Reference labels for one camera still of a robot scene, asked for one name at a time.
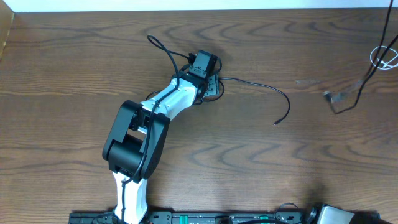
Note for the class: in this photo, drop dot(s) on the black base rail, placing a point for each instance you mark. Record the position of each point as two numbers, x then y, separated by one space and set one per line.
287 213

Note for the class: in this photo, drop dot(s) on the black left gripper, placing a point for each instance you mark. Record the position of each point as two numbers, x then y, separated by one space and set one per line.
214 83

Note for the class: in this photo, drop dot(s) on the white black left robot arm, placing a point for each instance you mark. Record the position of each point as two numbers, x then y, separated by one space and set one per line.
136 140

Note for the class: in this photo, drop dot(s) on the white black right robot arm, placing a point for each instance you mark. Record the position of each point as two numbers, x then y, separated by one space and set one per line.
326 214

